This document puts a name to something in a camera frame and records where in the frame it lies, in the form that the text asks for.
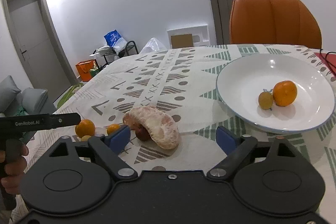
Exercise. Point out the white foam packaging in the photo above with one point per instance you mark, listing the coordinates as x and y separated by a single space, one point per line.
202 29

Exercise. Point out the small yellow fruit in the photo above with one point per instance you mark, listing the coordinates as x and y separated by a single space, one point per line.
85 138

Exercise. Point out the green bag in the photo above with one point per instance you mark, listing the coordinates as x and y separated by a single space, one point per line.
94 71

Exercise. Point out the white packet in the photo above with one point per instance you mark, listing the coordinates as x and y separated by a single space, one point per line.
103 50

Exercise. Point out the bread roll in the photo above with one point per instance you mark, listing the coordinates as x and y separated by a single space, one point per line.
162 129

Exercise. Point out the large orange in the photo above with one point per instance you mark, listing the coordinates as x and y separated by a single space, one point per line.
284 92

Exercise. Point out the person's left hand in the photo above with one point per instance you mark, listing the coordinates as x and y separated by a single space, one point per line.
15 176

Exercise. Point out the black metal rack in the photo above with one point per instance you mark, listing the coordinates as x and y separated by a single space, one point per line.
130 46

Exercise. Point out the orange paper bag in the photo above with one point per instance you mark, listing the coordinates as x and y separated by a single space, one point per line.
84 70

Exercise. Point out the small orange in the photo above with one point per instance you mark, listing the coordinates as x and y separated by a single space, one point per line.
113 129

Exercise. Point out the blue white plastic bag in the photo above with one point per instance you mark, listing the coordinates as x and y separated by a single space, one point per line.
113 37

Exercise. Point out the yellow-green round fruit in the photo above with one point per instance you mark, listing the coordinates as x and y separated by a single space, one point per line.
265 100

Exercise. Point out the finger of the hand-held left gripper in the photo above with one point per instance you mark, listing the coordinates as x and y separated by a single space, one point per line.
67 119

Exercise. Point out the green floor mat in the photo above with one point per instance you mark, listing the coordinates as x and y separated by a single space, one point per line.
69 92

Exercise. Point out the brown cardboard sheet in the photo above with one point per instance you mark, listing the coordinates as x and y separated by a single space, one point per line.
181 41

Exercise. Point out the red flat sheet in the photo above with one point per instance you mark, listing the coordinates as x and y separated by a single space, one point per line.
321 58

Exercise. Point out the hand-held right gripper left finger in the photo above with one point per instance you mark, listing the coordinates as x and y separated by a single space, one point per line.
119 138

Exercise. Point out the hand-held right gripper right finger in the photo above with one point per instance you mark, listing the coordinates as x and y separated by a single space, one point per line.
226 140

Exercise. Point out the dark red fruit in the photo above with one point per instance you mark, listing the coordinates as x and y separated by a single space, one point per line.
141 135

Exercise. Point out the white bowl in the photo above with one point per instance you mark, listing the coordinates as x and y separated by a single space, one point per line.
249 77

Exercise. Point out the orange chair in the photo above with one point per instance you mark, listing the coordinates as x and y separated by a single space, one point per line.
275 22

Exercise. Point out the grey sofa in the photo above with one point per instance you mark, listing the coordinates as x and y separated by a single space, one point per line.
31 98

